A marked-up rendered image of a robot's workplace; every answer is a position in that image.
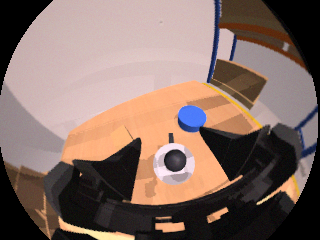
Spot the glass coffee press with black plunger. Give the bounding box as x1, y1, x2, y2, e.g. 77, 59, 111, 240
152, 133, 195, 185

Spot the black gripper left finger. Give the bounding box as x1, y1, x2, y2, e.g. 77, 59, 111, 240
72, 136, 143, 201

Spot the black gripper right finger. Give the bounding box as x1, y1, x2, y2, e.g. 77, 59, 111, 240
199, 125, 271, 183

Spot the blue short cylinder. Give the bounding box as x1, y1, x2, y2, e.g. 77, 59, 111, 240
177, 105, 207, 132

